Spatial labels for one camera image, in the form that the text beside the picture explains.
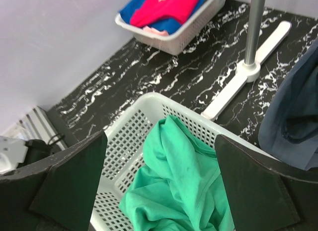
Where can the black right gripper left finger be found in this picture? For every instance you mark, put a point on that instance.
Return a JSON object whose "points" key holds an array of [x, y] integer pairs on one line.
{"points": [[56, 193]]}

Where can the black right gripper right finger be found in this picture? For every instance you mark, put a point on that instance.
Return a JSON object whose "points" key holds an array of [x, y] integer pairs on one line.
{"points": [[265, 194]]}

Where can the blue-grey tank top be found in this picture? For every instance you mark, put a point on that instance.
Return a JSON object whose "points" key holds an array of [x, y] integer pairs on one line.
{"points": [[289, 130]]}

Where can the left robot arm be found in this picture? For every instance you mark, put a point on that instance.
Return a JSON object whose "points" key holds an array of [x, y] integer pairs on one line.
{"points": [[16, 152]]}

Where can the white front laundry basket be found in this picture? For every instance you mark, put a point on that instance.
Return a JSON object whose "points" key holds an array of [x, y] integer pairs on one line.
{"points": [[124, 152]]}

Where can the white laundry basket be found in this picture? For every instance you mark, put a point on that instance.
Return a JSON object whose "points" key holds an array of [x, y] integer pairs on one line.
{"points": [[124, 152], [175, 43]]}

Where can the green garment in basket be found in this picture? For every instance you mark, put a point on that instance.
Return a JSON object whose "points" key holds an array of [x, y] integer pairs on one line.
{"points": [[180, 187]]}

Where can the metal clothes rack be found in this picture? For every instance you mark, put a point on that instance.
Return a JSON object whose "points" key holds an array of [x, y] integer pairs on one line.
{"points": [[248, 69]]}

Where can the white back laundry basket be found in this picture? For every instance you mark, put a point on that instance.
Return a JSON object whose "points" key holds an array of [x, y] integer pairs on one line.
{"points": [[175, 43]]}

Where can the pink folded garment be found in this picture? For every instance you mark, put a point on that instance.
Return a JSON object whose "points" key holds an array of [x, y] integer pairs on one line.
{"points": [[152, 11]]}

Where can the blue folded garment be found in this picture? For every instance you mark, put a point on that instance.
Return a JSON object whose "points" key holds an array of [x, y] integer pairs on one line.
{"points": [[162, 27]]}

